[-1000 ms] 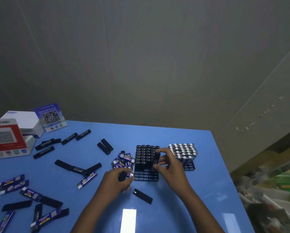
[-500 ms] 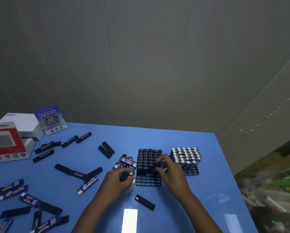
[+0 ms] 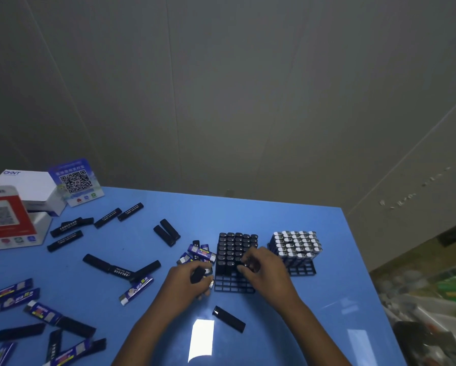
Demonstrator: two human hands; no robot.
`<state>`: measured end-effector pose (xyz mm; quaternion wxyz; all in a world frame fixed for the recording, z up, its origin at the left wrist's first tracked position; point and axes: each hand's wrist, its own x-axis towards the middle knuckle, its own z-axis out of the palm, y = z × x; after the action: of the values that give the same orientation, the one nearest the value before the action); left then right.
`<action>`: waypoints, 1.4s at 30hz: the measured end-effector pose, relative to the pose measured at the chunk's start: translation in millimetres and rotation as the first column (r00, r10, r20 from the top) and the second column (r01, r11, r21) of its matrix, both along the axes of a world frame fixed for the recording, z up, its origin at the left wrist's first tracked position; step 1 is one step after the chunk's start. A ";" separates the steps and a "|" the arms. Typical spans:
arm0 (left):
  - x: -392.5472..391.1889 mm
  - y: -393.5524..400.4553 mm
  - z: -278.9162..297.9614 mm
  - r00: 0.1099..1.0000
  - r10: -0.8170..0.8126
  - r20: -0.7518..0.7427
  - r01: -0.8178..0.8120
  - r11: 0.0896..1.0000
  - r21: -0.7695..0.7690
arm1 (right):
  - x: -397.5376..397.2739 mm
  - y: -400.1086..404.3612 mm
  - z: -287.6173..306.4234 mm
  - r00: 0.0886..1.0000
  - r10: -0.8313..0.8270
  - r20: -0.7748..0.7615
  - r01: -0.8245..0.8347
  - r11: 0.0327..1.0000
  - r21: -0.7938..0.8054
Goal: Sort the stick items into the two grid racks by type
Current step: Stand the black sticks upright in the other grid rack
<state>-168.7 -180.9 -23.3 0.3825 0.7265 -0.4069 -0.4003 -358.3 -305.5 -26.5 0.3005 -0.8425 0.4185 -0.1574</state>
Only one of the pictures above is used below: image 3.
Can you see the white cardboard box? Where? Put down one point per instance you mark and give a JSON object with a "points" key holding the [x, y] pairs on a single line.
{"points": [[25, 184]]}

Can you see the crumpled clear plastic bags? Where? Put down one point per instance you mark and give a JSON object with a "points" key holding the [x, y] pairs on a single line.
{"points": [[426, 316]]}

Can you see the person's left hand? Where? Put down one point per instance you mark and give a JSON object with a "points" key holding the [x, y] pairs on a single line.
{"points": [[180, 287]]}

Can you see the pile of mixed lighters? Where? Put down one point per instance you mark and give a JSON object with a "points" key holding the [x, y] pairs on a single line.
{"points": [[136, 289]]}

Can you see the person's right forearm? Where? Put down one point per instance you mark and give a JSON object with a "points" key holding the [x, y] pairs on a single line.
{"points": [[315, 339]]}

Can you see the row of blue lighters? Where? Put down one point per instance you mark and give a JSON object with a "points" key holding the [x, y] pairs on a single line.
{"points": [[296, 243]]}

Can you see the row of black lighters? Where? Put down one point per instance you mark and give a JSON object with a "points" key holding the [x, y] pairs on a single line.
{"points": [[231, 247]]}

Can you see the red code sign stand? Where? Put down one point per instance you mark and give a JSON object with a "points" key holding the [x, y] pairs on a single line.
{"points": [[3, 217]]}

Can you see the black slim lighter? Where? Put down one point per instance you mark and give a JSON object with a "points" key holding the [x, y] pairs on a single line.
{"points": [[197, 276], [228, 319]]}

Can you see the person's right hand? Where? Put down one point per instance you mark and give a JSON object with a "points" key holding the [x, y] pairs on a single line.
{"points": [[271, 278]]}

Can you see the blue code sign stand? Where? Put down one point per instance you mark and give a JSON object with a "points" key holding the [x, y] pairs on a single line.
{"points": [[75, 182]]}

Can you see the person's left forearm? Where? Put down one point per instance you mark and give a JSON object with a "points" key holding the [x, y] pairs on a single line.
{"points": [[140, 335]]}

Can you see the black grid tray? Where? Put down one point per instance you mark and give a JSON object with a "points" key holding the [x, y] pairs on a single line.
{"points": [[228, 287], [304, 271]]}

